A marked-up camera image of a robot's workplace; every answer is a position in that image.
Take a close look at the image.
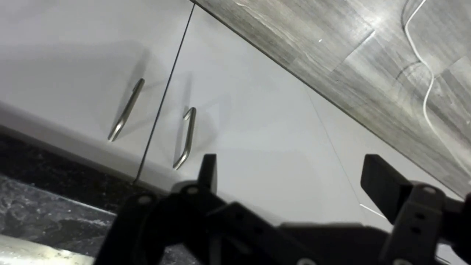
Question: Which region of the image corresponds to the cabinet door handle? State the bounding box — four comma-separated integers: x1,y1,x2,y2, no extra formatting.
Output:
107,78,145,141
173,107,197,169

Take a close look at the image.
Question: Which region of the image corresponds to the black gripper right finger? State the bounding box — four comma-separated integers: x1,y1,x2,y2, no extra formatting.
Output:
360,154,471,265

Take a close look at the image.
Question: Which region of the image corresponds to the white cable on floor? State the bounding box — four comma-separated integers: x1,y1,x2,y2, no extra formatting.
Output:
401,0,471,175

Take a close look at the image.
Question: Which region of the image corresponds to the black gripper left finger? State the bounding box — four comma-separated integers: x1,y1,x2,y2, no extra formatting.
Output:
94,154,294,265

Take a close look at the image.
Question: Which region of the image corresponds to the right cabinet door handle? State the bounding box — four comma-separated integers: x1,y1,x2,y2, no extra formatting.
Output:
173,107,197,169

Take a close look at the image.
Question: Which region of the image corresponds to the left cabinet door handle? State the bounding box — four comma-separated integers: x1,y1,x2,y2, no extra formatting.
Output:
107,78,145,141

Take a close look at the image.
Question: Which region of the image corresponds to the stainless steel sink basin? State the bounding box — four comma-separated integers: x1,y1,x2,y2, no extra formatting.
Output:
0,235,94,265

